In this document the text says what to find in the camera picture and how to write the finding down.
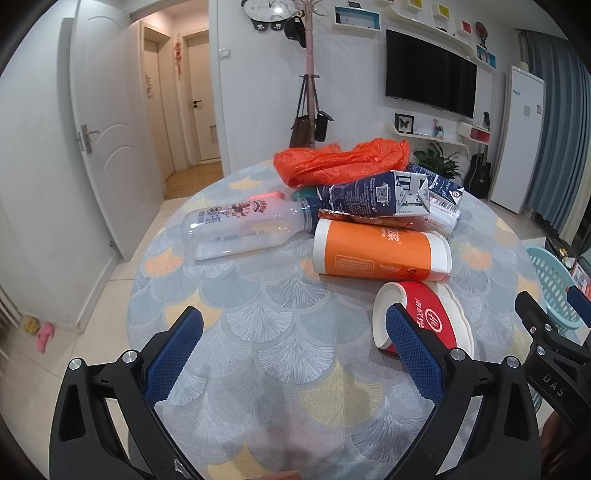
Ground orange snack wrapper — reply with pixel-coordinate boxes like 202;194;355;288
318;209;421;231

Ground brown hanging bag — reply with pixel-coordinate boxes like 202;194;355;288
290;75;314;148

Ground black wall television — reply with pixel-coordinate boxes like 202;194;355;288
386;30;478;118

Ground clear plastic bottle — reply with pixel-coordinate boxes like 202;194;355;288
181;196;321;261

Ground white wall shelf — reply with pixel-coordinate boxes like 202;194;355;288
385;124;470;154

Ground orange plastic bag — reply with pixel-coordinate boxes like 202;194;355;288
273;138;410;189

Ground blue grey curtain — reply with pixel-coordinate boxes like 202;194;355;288
518;30;590;243

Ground dark blue milk carton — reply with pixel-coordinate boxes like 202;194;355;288
317;171;431;217

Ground butterfly picture frame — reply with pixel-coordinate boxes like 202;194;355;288
394;113;414;134

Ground black hanging bag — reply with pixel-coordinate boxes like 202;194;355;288
315;111;334;143

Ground black acoustic guitar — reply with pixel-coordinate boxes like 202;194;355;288
464;145;492;199

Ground orange paper cup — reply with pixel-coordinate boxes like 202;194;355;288
312;219;452;282

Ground light blue plastic basket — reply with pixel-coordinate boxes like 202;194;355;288
526;246;583;335

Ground red paper cup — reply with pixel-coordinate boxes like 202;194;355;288
372;281;475;357

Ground white standing air conditioner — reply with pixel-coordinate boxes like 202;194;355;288
489;65;545;215

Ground pink slippers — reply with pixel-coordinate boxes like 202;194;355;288
35;322;55;354

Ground pink coat rack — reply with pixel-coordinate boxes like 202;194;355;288
295;0;317;149

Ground green potted plant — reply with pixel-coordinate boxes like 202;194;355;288
414;142;461;180

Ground white door with handle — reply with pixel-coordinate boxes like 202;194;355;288
70;1;163;260

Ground wall clock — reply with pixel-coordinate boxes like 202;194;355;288
240;0;297;32

